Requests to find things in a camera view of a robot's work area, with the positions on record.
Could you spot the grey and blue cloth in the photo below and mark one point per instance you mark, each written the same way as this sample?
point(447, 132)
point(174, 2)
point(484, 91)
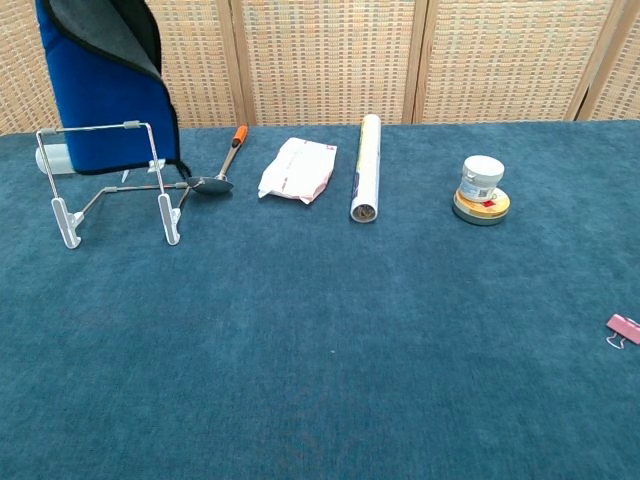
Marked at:
point(100, 110)

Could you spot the white tissue pack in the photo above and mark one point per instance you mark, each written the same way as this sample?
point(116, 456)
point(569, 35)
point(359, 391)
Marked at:
point(297, 170)

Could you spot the white film roll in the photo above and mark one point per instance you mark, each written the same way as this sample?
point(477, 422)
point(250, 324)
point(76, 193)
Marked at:
point(367, 165)

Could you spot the teal table cloth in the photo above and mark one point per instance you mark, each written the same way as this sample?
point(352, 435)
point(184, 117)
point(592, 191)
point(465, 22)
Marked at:
point(400, 325)

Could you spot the round yellow tin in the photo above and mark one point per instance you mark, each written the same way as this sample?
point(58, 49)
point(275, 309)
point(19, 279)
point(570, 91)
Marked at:
point(480, 214)

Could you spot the small white jar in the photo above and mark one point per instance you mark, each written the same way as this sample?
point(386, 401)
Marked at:
point(480, 175)

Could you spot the woven wooden folding screen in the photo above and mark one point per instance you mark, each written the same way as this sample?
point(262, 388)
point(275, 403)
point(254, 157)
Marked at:
point(325, 60)

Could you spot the translucent plastic wash bottle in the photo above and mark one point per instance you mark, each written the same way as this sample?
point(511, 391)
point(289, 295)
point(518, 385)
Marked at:
point(55, 159)

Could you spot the pink binder clip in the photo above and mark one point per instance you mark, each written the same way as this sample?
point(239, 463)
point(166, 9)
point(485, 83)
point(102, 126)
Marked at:
point(625, 327)

